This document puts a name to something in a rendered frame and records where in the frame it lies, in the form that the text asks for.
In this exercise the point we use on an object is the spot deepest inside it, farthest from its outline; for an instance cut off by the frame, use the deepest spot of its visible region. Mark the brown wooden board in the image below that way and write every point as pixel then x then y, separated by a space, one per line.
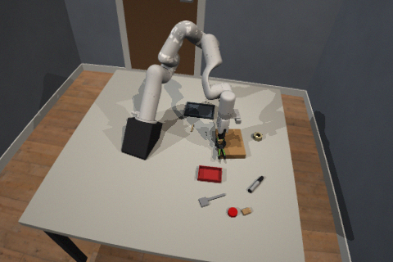
pixel 234 148

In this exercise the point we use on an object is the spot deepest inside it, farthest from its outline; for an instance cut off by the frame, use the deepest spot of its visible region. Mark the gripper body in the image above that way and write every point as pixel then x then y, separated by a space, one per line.
pixel 222 124

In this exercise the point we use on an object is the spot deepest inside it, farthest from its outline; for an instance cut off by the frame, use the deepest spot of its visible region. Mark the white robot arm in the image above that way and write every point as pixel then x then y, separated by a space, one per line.
pixel 169 58

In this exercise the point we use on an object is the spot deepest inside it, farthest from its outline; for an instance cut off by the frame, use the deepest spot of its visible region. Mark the red button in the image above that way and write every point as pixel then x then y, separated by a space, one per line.
pixel 232 212

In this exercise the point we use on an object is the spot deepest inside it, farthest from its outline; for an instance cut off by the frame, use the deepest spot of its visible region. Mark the red open tray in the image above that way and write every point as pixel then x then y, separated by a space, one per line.
pixel 209 174

